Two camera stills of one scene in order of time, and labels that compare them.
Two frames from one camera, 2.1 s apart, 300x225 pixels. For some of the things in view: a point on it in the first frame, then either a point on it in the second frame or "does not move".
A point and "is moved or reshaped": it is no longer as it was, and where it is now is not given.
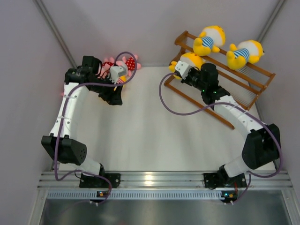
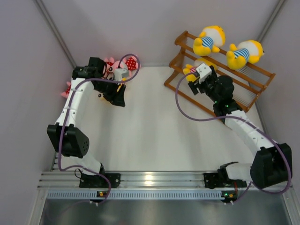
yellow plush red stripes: (191, 59) is moved or reshaped
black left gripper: (112, 97) does not move
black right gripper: (186, 80) → (193, 86)
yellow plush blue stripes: (247, 51) does not move
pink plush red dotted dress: (130, 63) does not move
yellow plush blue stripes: (212, 38) does not move
